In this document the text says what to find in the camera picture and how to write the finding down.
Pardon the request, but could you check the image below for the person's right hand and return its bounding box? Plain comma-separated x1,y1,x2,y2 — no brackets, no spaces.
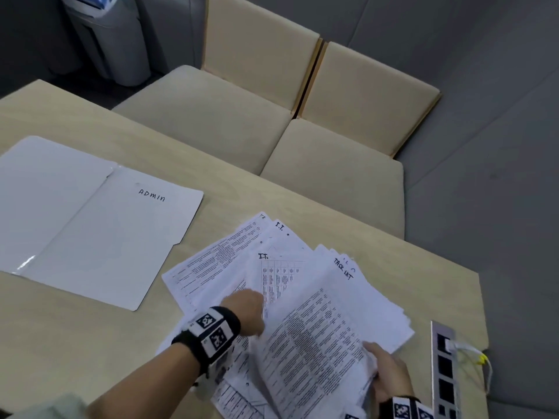
362,341,415,404

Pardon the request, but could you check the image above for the person's left hand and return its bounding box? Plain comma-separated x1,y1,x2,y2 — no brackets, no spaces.
220,289,267,338

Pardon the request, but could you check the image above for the dense text paper sheet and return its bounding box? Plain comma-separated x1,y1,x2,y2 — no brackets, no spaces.
247,245,415,419

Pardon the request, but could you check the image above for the person's left forearm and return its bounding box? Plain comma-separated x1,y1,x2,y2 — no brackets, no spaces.
86,344,198,419

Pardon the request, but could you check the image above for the silver table socket panel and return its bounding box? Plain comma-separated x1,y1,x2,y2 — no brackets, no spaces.
430,320,462,419

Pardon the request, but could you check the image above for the pile of printed papers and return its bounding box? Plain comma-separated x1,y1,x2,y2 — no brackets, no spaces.
155,211,415,419

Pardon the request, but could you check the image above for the beige cushioned chair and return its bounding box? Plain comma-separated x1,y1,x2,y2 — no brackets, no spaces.
111,0,323,177
259,41,442,241

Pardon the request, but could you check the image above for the white open paper folder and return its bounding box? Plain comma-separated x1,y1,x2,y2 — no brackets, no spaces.
0,135,205,312

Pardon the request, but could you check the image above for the grey waste bin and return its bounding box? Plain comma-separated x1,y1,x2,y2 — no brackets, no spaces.
59,0,152,88

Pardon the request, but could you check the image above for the black right wrist camera band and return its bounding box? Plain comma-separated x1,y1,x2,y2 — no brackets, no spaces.
379,395,436,419

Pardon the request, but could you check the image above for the black wrist camera band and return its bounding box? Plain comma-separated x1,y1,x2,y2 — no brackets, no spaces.
171,306,242,381
379,395,436,419

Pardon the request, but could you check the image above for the white plug with yellow cable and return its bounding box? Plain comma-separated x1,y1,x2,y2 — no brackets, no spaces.
445,339,494,394

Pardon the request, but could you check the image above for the black left wrist camera band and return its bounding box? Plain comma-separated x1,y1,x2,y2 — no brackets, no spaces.
171,306,242,381

